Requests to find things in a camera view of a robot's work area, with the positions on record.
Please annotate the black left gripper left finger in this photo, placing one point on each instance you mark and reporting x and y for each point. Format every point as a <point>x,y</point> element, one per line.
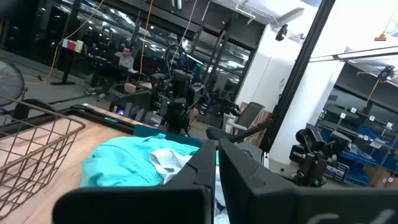
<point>140,202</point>

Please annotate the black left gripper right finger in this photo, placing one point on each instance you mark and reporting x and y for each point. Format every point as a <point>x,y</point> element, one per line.
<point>280,205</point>

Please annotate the white dotted cloth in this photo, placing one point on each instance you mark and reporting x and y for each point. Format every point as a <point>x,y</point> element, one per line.
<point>169,161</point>

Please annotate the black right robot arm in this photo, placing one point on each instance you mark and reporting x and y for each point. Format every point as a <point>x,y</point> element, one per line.
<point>178,102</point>

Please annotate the neighbouring black robot arm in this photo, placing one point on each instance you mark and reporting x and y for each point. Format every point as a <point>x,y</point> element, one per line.
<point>311,155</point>

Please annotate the wooden boards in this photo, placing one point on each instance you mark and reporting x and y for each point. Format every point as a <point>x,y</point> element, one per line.
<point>256,138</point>

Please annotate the blue plastic bin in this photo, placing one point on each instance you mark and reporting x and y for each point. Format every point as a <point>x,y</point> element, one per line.
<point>146,130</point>

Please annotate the teal tape piece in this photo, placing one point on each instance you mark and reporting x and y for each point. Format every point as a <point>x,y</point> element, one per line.
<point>111,119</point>

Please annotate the grey office chair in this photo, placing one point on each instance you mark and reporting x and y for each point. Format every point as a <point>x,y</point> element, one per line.
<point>248,116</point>

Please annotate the black padded bar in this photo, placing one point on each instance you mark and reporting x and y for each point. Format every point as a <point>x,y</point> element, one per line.
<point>217,133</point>

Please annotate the shelf rack with blue bins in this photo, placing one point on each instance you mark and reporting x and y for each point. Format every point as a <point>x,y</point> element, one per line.
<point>367,146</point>

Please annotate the person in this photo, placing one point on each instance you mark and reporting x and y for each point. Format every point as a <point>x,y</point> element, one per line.
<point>126,60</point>

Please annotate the black curved loop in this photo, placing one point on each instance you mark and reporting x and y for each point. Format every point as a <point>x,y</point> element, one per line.
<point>34,104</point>

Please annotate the black standing desk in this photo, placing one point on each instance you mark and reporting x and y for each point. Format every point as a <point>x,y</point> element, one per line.
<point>67,67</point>

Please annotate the coloured containers on desk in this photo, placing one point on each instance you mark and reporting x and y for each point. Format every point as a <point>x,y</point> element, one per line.
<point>74,45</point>

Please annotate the black floor fan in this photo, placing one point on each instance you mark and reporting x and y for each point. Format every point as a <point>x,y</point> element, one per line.
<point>11,81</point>

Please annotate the yellow hanging outlet box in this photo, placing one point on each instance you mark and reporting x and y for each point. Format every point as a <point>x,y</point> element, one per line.
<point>381,37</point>

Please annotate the black aluminium rig frame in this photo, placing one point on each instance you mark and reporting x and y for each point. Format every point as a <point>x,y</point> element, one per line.
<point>298,71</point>

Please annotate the black wall-mounted camera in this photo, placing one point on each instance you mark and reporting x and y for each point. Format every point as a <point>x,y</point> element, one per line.
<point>281,32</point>

